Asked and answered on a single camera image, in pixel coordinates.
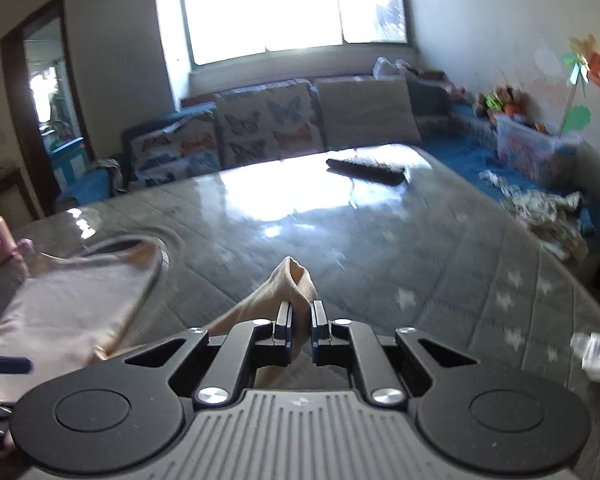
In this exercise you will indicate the cream garment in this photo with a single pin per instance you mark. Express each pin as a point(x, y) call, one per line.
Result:
point(55, 305)

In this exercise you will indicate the blue sofa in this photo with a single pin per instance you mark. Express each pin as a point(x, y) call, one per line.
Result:
point(460, 145)

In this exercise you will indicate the plush toys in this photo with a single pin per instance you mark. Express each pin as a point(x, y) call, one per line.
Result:
point(500, 102)

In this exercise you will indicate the crumpled white paper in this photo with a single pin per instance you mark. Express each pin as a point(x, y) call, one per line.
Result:
point(597, 355)

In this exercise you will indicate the pile of patterned clothes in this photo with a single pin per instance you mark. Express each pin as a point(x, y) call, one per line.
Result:
point(545, 215)

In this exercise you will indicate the teal cabinet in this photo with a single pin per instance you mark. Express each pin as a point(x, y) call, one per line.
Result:
point(70, 165)

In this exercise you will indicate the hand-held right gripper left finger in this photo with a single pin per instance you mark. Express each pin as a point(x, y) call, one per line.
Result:
point(284, 322)

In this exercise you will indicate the butterfly print cushion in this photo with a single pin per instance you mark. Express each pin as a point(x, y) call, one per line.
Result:
point(270, 125)
point(177, 155)

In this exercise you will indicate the clear plastic storage box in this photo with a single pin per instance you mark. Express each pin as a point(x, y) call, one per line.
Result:
point(535, 152)

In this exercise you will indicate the grey blanket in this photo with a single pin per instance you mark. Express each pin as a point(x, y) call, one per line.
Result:
point(107, 175)

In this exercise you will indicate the bright window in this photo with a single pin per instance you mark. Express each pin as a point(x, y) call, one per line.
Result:
point(290, 5)

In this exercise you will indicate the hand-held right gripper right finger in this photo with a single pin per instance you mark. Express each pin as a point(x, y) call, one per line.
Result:
point(319, 322)

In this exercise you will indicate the black remote control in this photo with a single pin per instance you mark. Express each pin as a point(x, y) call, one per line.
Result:
point(367, 171)

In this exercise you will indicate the paper pinwheel flower decoration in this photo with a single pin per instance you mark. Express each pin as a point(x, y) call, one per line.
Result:
point(587, 62)

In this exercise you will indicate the white plastic bag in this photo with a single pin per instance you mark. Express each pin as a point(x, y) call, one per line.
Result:
point(387, 67)

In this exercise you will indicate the dark wooden doorway frame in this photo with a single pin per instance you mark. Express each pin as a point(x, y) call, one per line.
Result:
point(10, 110)

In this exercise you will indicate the beige cushion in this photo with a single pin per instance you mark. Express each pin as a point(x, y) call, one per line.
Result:
point(367, 112)

